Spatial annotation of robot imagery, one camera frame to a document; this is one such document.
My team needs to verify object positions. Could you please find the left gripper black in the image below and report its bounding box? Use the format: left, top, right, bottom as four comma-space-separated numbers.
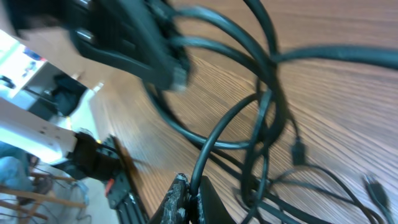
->
6, 0, 190, 91

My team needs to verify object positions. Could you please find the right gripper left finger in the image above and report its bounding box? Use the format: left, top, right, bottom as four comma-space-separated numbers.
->
149, 173, 189, 224

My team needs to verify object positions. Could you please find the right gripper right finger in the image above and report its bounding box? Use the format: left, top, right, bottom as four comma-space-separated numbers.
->
190, 176, 236, 224

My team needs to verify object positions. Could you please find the black cable bundle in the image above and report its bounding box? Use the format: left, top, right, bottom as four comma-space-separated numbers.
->
142, 0, 398, 224

